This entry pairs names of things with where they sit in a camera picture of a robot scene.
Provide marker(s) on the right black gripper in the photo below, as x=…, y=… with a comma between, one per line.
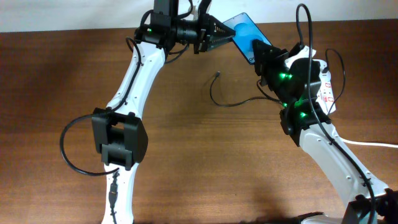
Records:
x=272, y=56

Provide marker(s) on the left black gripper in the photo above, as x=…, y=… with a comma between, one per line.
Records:
x=207, y=32

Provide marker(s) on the blue Samsung Galaxy smartphone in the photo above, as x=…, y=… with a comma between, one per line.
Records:
x=246, y=31

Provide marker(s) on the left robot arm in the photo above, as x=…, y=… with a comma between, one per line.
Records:
x=119, y=133

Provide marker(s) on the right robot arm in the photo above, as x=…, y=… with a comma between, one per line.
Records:
x=302, y=84

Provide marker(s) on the white power strip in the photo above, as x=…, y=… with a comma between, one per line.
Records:
x=325, y=96

